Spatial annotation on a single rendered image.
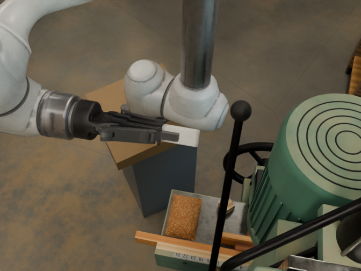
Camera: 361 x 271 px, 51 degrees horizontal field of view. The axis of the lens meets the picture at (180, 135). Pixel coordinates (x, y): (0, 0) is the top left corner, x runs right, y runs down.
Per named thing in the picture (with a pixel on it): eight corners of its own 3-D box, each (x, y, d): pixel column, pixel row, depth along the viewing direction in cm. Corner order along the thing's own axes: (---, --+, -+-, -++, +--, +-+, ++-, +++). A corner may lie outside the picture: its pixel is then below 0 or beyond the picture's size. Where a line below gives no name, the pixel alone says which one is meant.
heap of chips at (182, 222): (202, 199, 109) (202, 195, 107) (195, 241, 103) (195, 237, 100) (173, 193, 110) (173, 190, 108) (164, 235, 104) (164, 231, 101)
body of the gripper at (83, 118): (85, 129, 78) (128, 136, 77) (66, 143, 70) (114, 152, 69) (86, 94, 75) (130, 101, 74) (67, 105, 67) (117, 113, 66)
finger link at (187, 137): (163, 125, 70) (161, 126, 69) (200, 130, 69) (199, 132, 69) (161, 140, 71) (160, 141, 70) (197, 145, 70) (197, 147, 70)
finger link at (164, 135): (152, 128, 70) (149, 133, 67) (179, 132, 69) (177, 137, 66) (152, 135, 70) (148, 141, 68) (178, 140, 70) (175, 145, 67)
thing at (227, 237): (300, 253, 101) (306, 247, 96) (300, 258, 100) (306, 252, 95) (218, 237, 103) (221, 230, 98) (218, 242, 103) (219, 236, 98)
